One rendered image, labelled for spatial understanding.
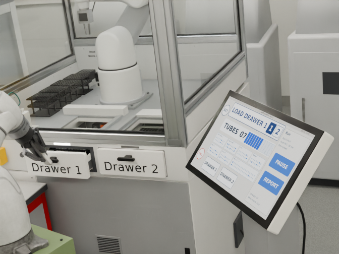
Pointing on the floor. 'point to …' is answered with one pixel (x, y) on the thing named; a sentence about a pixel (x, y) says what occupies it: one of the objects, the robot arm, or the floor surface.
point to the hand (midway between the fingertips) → (45, 158)
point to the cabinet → (141, 215)
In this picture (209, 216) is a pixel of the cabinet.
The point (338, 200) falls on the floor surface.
